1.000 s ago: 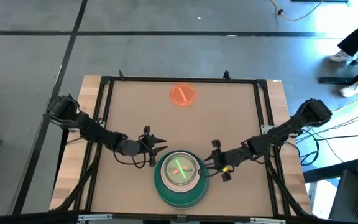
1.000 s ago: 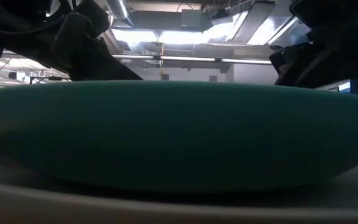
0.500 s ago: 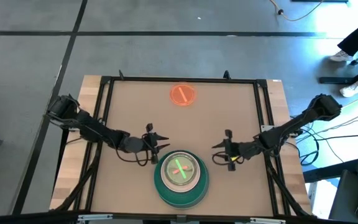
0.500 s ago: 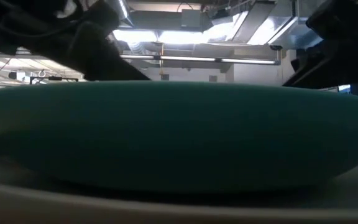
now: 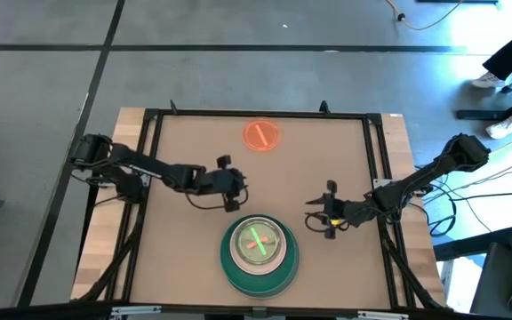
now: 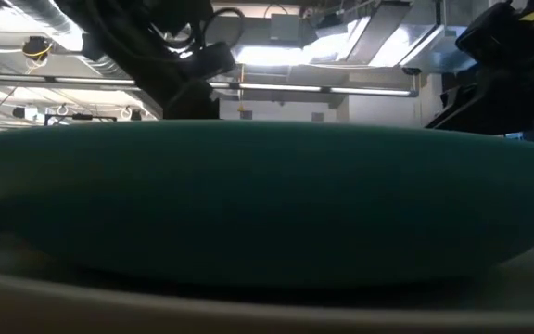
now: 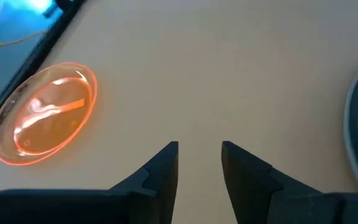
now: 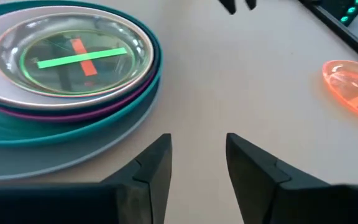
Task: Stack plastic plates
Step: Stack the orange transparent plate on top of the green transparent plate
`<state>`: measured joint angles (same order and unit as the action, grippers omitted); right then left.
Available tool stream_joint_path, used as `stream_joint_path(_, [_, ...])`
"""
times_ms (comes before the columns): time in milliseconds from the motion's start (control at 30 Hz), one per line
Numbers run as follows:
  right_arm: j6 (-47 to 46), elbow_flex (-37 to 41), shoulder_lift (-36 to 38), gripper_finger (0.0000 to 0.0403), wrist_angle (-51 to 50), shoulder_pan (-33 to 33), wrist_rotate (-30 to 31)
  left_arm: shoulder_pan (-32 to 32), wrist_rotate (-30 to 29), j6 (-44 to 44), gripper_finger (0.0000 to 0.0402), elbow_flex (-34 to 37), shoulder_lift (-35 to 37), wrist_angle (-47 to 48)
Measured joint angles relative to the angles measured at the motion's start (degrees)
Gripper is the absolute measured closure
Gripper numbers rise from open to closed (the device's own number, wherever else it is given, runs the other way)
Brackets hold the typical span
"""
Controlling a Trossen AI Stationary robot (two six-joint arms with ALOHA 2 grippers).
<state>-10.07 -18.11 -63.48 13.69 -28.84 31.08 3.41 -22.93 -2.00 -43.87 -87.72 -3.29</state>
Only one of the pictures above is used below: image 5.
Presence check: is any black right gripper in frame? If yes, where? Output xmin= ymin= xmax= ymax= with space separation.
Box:
xmin=305 ymin=179 xmax=356 ymax=241

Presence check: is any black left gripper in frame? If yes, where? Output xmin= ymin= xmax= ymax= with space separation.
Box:
xmin=200 ymin=154 xmax=249 ymax=213

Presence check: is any green translucent plastic plate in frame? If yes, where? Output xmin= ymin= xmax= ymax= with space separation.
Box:
xmin=236 ymin=223 xmax=281 ymax=267

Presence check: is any orange translucent plastic plate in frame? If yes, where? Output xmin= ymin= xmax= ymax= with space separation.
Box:
xmin=242 ymin=118 xmax=281 ymax=154

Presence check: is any tan table mat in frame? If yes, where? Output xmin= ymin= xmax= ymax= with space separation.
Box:
xmin=129 ymin=114 xmax=393 ymax=312

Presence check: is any large teal bowl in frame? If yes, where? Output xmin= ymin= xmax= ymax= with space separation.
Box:
xmin=219 ymin=213 xmax=300 ymax=300

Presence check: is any black floor bar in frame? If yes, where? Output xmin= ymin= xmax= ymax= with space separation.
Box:
xmin=432 ymin=226 xmax=512 ymax=262

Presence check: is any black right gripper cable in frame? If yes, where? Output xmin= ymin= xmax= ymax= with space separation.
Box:
xmin=304 ymin=212 xmax=350 ymax=235

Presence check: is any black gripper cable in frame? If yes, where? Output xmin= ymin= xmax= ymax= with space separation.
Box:
xmin=304 ymin=212 xmax=350 ymax=235
xmin=184 ymin=188 xmax=249 ymax=211

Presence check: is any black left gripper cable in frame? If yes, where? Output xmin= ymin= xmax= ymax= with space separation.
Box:
xmin=184 ymin=188 xmax=249 ymax=211

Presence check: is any black aluminium table frame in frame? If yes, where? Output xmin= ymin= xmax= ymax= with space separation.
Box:
xmin=0 ymin=105 xmax=512 ymax=320

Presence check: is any white metal bracket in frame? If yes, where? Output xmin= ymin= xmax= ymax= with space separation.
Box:
xmin=356 ymin=310 xmax=411 ymax=320
xmin=110 ymin=304 xmax=163 ymax=318

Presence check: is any black looped cable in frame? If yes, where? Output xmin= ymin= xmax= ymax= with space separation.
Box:
xmin=428 ymin=184 xmax=458 ymax=237

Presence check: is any black desk frame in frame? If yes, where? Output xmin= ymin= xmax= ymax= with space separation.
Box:
xmin=455 ymin=87 xmax=512 ymax=122

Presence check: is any yellow cable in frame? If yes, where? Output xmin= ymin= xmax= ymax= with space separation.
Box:
xmin=384 ymin=0 xmax=465 ymax=32

